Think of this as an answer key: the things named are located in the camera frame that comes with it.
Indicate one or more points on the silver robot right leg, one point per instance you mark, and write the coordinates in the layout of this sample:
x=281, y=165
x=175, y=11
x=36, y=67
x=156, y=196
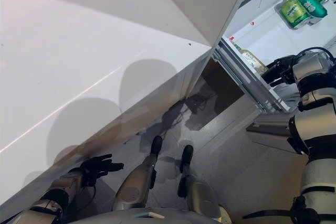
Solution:
x=199, y=195

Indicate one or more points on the dark green drink can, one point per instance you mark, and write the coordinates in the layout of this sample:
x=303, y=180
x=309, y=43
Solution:
x=312, y=5

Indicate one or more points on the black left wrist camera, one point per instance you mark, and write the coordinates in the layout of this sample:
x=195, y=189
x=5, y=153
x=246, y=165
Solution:
x=90, y=178

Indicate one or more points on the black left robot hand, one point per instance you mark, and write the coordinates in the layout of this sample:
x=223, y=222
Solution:
x=97, y=167

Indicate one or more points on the tea bottle white cap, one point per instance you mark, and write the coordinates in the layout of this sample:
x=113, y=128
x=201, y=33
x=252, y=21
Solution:
x=253, y=60

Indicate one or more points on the white fridge drawer steel front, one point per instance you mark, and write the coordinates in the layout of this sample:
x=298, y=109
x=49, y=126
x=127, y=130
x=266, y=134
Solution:
x=262, y=32

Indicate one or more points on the stainless steel fridge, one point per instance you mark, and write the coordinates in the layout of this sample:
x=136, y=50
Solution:
x=223, y=87

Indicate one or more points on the white tall cabinet panel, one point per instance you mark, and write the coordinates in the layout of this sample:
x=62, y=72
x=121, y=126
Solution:
x=170, y=3

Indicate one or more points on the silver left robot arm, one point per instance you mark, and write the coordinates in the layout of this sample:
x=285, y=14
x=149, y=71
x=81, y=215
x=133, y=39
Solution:
x=60, y=187

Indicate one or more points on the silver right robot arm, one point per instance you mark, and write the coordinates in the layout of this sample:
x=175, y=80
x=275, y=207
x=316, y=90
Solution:
x=317, y=134

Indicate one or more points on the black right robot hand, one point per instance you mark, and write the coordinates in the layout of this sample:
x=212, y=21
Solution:
x=281, y=72

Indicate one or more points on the silver robot torso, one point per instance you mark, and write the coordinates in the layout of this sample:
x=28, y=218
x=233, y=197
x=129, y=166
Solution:
x=157, y=217

